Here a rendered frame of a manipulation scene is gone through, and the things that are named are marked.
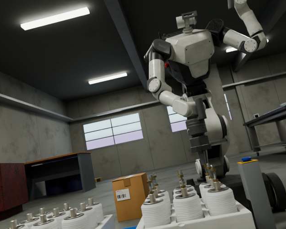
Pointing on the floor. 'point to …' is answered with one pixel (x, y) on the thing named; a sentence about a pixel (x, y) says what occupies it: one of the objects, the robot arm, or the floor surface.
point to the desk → (60, 171)
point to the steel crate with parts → (7, 190)
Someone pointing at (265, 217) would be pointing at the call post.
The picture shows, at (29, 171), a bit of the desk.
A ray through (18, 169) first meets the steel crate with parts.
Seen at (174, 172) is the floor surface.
